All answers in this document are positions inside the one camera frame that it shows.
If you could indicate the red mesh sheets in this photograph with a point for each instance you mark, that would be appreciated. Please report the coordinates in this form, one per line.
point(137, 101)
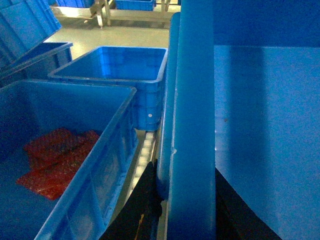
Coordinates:
point(54, 159)

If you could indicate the large blue plastic crate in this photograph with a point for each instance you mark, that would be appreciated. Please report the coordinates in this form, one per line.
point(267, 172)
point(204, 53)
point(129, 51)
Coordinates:
point(247, 104)

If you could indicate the blue crate background rack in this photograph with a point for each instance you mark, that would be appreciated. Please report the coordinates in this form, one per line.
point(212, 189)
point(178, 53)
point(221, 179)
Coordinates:
point(139, 5)

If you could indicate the tilted blue crate far left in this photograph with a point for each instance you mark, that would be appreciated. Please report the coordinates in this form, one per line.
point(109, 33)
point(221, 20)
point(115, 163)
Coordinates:
point(24, 24)

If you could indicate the blue crate with red contents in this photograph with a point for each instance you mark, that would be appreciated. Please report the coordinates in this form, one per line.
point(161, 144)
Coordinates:
point(32, 108)

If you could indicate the empty blue crate behind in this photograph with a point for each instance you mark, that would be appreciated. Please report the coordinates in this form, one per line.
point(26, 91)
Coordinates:
point(143, 68)

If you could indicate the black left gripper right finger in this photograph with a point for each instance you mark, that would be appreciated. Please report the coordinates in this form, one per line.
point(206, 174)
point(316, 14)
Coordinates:
point(235, 220)

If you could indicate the steel roller shelf rack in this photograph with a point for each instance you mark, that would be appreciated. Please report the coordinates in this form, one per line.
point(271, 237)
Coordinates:
point(156, 147)

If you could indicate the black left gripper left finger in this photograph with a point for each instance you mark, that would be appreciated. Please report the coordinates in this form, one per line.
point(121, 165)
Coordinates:
point(139, 217)

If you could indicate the blue crate middle row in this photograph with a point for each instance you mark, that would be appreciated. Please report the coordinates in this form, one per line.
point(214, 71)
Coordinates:
point(38, 63)

